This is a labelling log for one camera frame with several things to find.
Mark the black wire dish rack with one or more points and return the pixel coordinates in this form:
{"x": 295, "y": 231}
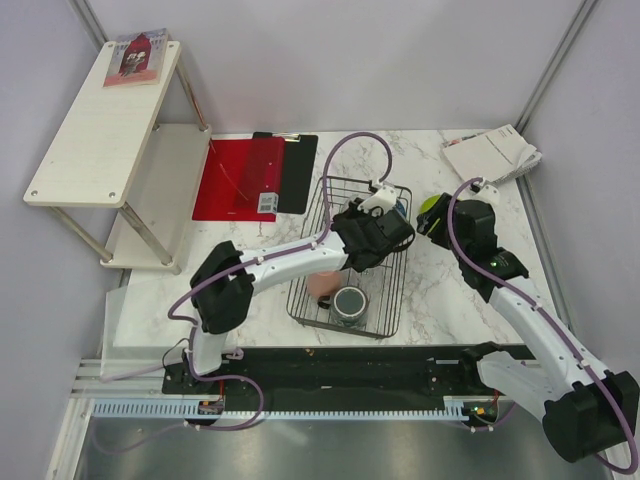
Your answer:
{"x": 383, "y": 285}

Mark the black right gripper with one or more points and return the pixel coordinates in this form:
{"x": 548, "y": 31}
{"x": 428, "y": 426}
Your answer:
{"x": 427, "y": 219}

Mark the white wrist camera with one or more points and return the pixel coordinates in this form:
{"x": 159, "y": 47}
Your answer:
{"x": 485, "y": 191}
{"x": 383, "y": 198}

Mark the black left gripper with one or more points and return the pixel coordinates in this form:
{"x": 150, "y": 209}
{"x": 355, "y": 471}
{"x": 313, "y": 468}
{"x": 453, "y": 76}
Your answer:
{"x": 353, "y": 213}

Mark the dark green ceramic mug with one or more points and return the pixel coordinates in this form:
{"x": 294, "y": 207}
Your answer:
{"x": 347, "y": 307}

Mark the red transparent plastic folder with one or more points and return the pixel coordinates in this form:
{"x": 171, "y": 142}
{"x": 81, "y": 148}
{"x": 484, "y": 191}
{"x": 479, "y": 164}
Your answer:
{"x": 241, "y": 181}

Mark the black clipboard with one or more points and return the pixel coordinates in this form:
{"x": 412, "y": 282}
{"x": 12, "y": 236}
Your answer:
{"x": 297, "y": 170}

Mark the lime green plastic plate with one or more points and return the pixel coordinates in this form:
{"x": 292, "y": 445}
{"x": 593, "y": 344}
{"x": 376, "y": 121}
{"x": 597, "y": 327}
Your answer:
{"x": 429, "y": 215}

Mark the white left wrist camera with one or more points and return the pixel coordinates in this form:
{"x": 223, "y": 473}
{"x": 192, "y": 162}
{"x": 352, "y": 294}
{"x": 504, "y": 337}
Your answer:
{"x": 383, "y": 198}

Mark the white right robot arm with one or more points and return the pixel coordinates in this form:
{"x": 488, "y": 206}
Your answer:
{"x": 583, "y": 406}

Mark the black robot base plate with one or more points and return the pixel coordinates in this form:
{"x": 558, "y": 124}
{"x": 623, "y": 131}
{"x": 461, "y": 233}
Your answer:
{"x": 339, "y": 377}

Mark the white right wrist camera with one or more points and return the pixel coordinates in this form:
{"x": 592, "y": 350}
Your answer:
{"x": 485, "y": 191}

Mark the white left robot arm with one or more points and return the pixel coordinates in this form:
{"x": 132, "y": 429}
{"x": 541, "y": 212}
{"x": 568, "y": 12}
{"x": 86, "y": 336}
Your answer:
{"x": 226, "y": 282}

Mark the blue patterned ceramic bowl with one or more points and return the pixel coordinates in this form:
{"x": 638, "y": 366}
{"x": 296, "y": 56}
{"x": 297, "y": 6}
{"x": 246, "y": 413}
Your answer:
{"x": 399, "y": 206}

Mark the white spiral notebook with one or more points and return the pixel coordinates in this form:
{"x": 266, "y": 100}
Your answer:
{"x": 499, "y": 155}

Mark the red illustrated book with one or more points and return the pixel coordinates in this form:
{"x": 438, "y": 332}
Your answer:
{"x": 137, "y": 59}

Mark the pink plastic cup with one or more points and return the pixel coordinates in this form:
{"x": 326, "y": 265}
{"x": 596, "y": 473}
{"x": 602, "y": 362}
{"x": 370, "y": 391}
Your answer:
{"x": 323, "y": 284}

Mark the white two-tier shelf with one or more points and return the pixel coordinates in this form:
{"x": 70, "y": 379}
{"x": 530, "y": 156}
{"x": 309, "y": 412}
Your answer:
{"x": 123, "y": 170}

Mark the light blue cable duct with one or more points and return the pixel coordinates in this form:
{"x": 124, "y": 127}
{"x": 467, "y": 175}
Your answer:
{"x": 183, "y": 409}

